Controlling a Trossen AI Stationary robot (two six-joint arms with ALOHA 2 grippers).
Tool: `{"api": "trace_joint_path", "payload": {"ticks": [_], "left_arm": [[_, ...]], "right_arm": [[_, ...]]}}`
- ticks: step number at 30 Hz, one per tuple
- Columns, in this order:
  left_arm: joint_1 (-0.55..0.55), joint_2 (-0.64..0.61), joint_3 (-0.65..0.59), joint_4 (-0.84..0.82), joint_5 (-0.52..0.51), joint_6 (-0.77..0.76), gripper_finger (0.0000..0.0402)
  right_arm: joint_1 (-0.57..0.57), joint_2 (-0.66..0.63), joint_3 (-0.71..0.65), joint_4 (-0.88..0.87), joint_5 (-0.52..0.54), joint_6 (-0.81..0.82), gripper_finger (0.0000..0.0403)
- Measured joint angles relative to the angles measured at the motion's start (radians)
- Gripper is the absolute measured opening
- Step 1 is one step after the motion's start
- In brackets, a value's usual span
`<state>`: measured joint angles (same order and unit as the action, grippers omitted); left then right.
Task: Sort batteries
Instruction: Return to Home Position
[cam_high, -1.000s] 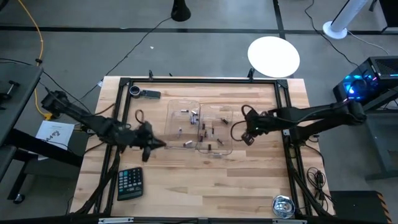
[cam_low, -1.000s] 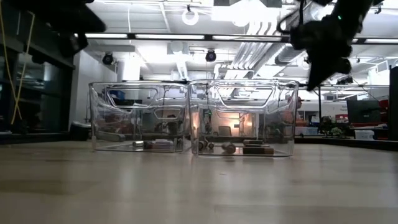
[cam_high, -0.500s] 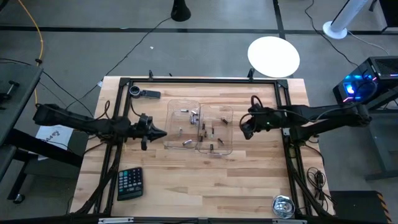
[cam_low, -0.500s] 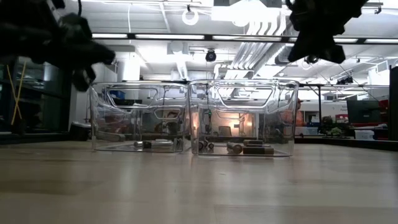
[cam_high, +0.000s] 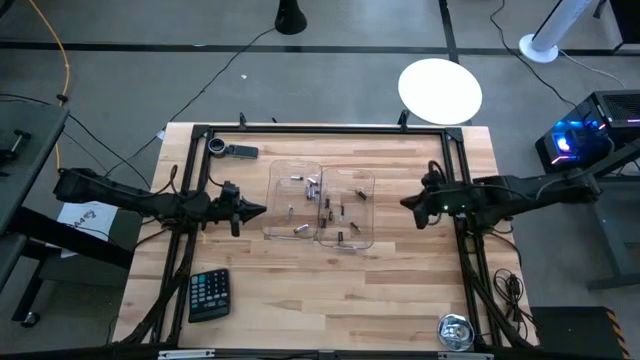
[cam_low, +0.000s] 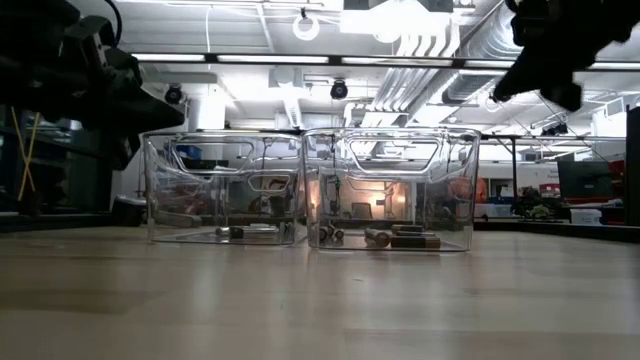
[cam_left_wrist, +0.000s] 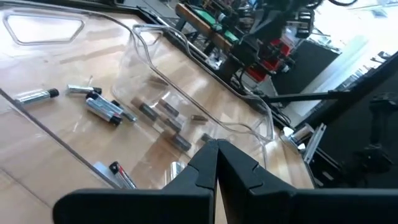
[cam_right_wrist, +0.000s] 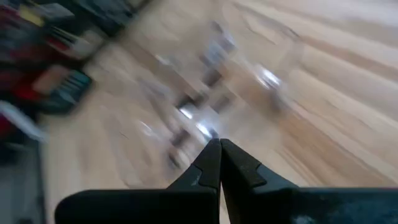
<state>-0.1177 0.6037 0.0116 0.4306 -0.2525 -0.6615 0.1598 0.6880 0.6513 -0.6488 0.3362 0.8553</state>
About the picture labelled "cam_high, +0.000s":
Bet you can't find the white paper sheet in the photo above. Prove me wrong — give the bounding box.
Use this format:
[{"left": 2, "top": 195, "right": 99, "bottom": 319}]
[{"left": 56, "top": 200, "right": 120, "bottom": 259}]

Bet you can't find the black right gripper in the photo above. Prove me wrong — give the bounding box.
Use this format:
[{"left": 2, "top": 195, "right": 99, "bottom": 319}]
[{"left": 400, "top": 171, "right": 476, "bottom": 231}]

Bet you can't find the white round disc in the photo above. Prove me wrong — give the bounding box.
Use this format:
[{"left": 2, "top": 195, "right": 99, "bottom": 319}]
[{"left": 397, "top": 57, "right": 484, "bottom": 127}]

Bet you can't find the black mat with hazard stripe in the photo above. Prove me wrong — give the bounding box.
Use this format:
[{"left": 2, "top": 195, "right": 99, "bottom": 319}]
[{"left": 529, "top": 305, "right": 627, "bottom": 360}]

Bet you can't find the silver tape roll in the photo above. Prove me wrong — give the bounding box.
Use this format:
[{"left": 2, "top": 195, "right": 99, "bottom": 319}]
[{"left": 436, "top": 312, "right": 476, "bottom": 352}]

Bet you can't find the black cone stand base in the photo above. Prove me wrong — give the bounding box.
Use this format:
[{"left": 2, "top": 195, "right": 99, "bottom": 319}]
[{"left": 273, "top": 0, "right": 309, "bottom": 37}]

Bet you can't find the white tower fan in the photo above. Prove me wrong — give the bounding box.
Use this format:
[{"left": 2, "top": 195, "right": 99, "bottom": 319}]
[{"left": 518, "top": 0, "right": 597, "bottom": 65}]

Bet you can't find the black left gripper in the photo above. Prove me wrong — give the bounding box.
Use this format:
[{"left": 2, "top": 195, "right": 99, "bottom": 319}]
[{"left": 211, "top": 181, "right": 268, "bottom": 238}]

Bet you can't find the black flat rectangular device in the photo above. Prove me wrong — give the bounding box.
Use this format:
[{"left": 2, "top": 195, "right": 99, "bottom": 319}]
[{"left": 225, "top": 144, "right": 260, "bottom": 161}]

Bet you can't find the black calculator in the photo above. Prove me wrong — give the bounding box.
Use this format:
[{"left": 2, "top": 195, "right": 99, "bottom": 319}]
[{"left": 187, "top": 267, "right": 232, "bottom": 324}]

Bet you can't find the clear plastic bin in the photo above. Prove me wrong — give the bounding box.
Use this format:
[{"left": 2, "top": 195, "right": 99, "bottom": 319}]
[
  {"left": 315, "top": 167, "right": 377, "bottom": 250},
  {"left": 263, "top": 158, "right": 324, "bottom": 240}
]

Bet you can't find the black floor cable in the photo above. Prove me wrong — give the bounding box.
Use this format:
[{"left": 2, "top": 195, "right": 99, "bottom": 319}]
[
  {"left": 488, "top": 0, "right": 577, "bottom": 109},
  {"left": 104, "top": 26, "right": 278, "bottom": 178}
]

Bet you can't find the black aluminium rig frame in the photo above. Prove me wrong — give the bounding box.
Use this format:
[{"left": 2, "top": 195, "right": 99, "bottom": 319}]
[{"left": 149, "top": 122, "right": 532, "bottom": 351}]

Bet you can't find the black computer with coloured lights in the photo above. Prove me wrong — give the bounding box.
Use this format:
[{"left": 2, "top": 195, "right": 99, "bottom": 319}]
[{"left": 534, "top": 89, "right": 640, "bottom": 174}]

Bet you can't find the grey side table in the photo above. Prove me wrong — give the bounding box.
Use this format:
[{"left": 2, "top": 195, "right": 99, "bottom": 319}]
[{"left": 0, "top": 101, "right": 71, "bottom": 237}]

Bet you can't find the black cylinder with silver rim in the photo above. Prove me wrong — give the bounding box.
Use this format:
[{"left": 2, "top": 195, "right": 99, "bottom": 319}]
[{"left": 207, "top": 137, "right": 229, "bottom": 158}]

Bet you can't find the yellow cable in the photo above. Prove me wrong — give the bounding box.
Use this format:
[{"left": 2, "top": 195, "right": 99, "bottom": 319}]
[{"left": 26, "top": 0, "right": 72, "bottom": 172}]

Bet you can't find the silver aluminium bracket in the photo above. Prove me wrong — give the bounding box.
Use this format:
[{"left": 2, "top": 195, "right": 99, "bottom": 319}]
[{"left": 156, "top": 348, "right": 217, "bottom": 360}]

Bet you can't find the black coiled cable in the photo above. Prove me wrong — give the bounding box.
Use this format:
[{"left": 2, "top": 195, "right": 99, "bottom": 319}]
[{"left": 491, "top": 267, "right": 533, "bottom": 327}]

